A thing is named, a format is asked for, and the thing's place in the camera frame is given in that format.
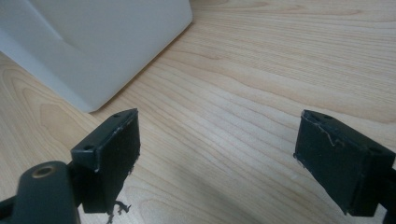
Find white storage box black handle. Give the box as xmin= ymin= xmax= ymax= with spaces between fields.
xmin=0 ymin=0 xmax=194 ymax=114

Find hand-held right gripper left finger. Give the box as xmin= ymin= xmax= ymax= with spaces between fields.
xmin=70 ymin=107 xmax=141 ymax=216

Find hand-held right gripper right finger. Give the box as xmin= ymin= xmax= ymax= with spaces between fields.
xmin=292 ymin=109 xmax=396 ymax=217

